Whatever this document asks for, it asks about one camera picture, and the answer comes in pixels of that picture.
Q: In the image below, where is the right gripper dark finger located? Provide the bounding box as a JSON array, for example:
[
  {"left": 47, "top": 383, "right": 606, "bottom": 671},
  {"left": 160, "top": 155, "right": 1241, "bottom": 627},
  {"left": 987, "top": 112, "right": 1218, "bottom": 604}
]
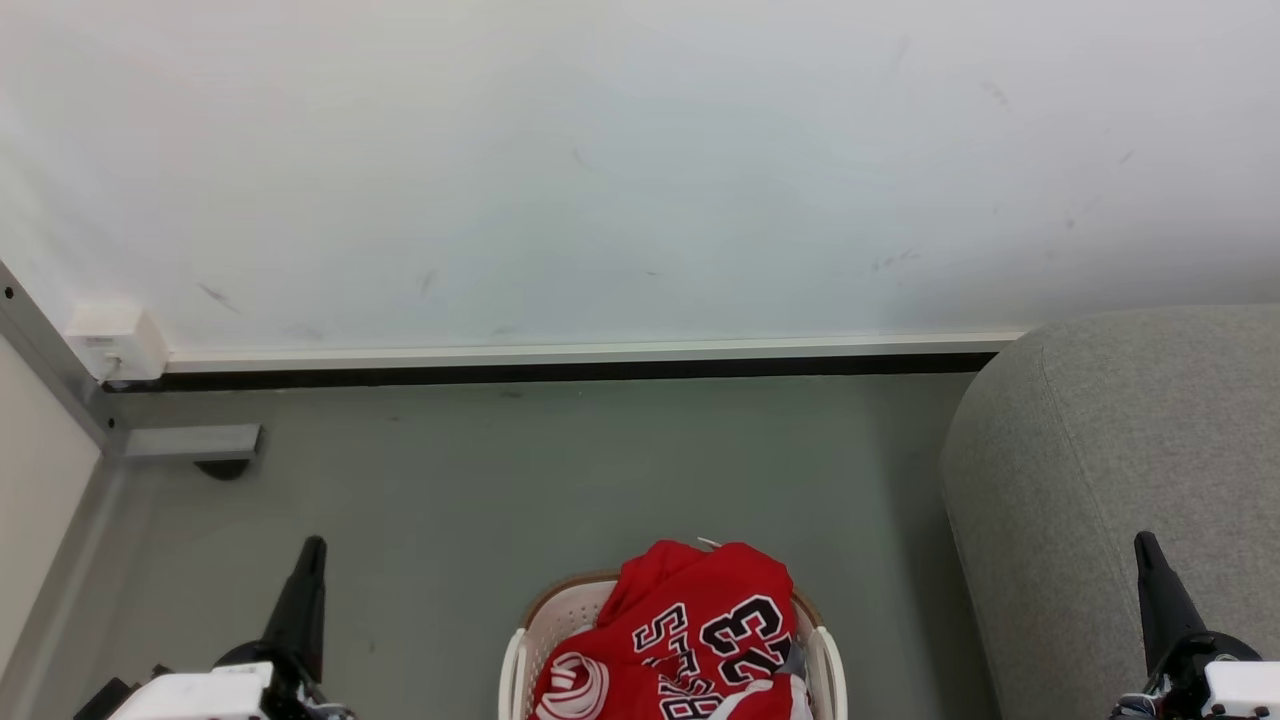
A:
[{"left": 1133, "top": 531, "right": 1208, "bottom": 677}]

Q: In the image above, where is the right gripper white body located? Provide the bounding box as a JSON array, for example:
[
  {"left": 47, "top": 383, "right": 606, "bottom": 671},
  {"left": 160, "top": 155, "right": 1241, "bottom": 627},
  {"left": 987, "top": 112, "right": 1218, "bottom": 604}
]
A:
[{"left": 1112, "top": 631, "right": 1280, "bottom": 720}]

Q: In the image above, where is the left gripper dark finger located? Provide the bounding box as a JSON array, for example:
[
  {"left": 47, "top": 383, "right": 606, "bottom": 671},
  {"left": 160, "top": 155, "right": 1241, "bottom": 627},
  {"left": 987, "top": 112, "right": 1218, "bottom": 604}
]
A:
[{"left": 262, "top": 536, "right": 329, "bottom": 683}]

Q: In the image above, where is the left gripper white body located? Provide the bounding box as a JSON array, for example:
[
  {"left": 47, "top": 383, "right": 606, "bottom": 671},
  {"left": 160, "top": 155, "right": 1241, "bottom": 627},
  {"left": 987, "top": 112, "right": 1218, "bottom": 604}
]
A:
[{"left": 108, "top": 640, "right": 353, "bottom": 720}]

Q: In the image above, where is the red basketball jersey number 23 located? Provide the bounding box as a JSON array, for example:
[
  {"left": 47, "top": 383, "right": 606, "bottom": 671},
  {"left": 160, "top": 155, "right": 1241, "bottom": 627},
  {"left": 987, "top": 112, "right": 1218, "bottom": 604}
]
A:
[{"left": 528, "top": 538, "right": 813, "bottom": 720}]

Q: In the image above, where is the grey fabric sofa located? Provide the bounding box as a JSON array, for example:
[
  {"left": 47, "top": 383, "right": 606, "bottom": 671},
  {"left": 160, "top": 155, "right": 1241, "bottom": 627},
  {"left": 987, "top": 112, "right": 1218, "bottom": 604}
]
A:
[{"left": 940, "top": 303, "right": 1280, "bottom": 720}]

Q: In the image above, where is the white plastic laundry basket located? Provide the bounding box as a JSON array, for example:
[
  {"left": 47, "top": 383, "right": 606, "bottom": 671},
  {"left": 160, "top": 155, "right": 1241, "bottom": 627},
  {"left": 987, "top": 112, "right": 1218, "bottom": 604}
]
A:
[{"left": 498, "top": 570, "right": 849, "bottom": 720}]

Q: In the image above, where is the white partition panel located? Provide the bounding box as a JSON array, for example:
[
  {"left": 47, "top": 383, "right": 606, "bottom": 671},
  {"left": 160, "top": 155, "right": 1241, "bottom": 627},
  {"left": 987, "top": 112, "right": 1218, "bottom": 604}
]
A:
[{"left": 0, "top": 335, "right": 126, "bottom": 681}]

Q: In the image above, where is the white and black baseboard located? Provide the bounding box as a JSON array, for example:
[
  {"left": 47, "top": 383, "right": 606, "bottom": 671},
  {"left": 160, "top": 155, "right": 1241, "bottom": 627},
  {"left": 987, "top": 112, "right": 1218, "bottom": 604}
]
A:
[{"left": 105, "top": 332, "right": 1029, "bottom": 393}]

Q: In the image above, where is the white wall socket box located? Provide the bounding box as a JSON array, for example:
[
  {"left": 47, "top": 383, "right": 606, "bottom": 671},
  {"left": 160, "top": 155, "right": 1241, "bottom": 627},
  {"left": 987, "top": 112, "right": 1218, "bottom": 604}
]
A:
[{"left": 64, "top": 302, "right": 169, "bottom": 383}]

